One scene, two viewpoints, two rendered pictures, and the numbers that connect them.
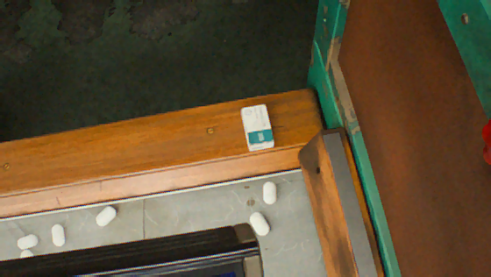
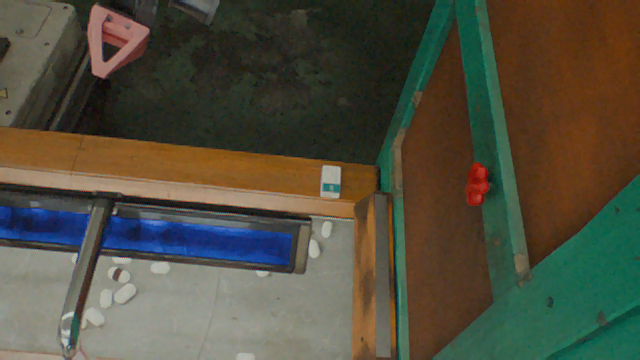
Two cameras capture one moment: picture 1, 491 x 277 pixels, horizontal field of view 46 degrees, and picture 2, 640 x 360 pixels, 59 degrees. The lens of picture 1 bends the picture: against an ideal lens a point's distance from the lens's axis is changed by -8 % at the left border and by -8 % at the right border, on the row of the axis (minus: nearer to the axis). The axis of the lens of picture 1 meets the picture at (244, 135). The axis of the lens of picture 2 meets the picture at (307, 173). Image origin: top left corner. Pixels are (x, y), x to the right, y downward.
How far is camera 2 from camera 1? 0.23 m
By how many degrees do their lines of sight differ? 7
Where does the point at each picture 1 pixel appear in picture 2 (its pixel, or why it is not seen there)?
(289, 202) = (339, 240)
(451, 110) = (460, 173)
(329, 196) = (368, 237)
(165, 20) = (280, 102)
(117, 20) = (241, 90)
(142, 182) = (237, 197)
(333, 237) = (364, 266)
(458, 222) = (450, 253)
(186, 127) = (280, 168)
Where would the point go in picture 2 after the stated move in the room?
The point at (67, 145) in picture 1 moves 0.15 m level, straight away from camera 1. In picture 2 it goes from (188, 156) to (171, 98)
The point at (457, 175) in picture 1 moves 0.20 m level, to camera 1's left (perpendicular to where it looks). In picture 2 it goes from (455, 219) to (297, 176)
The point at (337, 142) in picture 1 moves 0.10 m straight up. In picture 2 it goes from (383, 201) to (397, 170)
